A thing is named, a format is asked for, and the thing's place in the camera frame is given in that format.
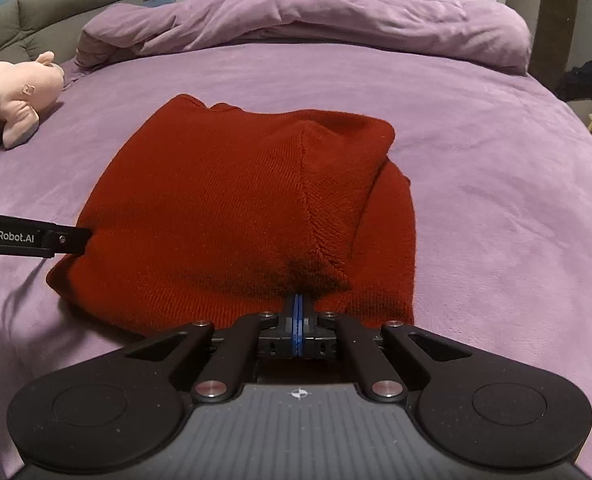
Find pink plush toy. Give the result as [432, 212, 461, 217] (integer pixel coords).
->
[0, 51, 66, 150]

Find black bag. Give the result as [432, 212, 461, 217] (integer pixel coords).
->
[560, 59, 592, 103]

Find bed with purple sheet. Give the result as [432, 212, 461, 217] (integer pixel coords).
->
[0, 42, 592, 480]

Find red knit sweater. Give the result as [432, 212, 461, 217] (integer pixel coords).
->
[46, 94, 417, 338]

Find purple duvet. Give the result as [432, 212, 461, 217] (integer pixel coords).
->
[74, 0, 533, 77]

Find grey padded headboard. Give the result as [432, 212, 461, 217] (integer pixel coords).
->
[0, 0, 144, 68]

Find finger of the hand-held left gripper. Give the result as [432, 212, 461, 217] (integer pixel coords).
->
[43, 227, 93, 258]

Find brown door frame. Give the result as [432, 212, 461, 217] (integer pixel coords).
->
[530, 0, 581, 93]

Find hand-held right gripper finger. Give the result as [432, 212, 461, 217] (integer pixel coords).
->
[126, 294, 299, 404]
[299, 294, 472, 404]

